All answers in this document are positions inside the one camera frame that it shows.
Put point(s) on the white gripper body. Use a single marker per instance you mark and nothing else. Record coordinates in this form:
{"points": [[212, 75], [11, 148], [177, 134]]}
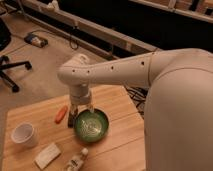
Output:
{"points": [[80, 94]]}

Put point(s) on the light gripper finger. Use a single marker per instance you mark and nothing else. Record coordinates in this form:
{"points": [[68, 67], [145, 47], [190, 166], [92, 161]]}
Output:
{"points": [[90, 107]]}

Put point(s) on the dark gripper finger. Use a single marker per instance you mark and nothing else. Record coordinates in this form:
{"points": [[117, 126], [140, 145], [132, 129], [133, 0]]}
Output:
{"points": [[72, 115]]}

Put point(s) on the green ceramic bowl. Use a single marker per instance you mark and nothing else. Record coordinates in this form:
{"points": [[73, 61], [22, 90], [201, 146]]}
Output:
{"points": [[91, 127]]}

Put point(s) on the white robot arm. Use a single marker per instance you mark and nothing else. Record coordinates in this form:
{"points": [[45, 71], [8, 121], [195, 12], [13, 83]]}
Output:
{"points": [[178, 111]]}

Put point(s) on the orange carrot toy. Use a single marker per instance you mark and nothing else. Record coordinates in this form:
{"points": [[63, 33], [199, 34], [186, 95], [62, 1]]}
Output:
{"points": [[60, 115]]}

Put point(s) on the white rectangular sponge block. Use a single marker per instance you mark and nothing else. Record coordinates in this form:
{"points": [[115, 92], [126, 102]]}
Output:
{"points": [[47, 155]]}

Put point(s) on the small clear bottle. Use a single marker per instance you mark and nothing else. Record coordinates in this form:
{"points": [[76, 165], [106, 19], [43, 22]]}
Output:
{"points": [[77, 161]]}

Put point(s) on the white cup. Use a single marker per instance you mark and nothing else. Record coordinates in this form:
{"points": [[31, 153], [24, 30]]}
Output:
{"points": [[24, 134]]}

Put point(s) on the power strip on floor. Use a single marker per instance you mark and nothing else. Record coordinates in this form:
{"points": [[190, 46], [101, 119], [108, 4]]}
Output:
{"points": [[36, 40]]}

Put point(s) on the black office chair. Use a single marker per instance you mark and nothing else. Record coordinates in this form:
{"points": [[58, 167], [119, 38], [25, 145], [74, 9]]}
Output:
{"points": [[5, 39]]}

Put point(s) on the long metal rail frame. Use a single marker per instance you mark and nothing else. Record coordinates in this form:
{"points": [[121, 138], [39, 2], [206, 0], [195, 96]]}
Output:
{"points": [[94, 37]]}

